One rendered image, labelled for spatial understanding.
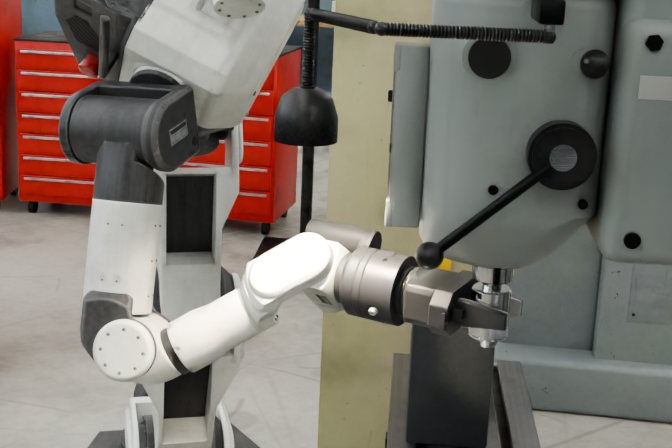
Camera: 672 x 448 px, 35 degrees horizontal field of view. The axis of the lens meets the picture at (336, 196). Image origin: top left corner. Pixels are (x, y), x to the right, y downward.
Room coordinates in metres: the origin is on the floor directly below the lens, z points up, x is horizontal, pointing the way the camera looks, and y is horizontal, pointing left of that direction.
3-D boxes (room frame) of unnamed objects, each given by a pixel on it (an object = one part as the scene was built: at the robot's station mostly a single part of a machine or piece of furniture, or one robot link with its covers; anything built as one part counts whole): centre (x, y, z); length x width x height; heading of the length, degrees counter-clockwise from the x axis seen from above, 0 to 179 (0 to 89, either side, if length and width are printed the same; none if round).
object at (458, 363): (1.57, -0.19, 1.04); 0.22 x 0.12 x 0.20; 176
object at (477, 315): (1.18, -0.17, 1.24); 0.06 x 0.02 x 0.03; 63
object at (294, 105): (1.20, 0.04, 1.47); 0.07 x 0.07 x 0.06
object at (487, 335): (1.21, -0.19, 1.23); 0.05 x 0.05 x 0.05
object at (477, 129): (1.21, -0.19, 1.47); 0.21 x 0.19 x 0.32; 176
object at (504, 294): (1.21, -0.19, 1.26); 0.05 x 0.05 x 0.01
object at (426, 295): (1.25, -0.11, 1.24); 0.13 x 0.12 x 0.10; 153
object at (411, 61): (1.22, -0.08, 1.45); 0.04 x 0.04 x 0.21; 86
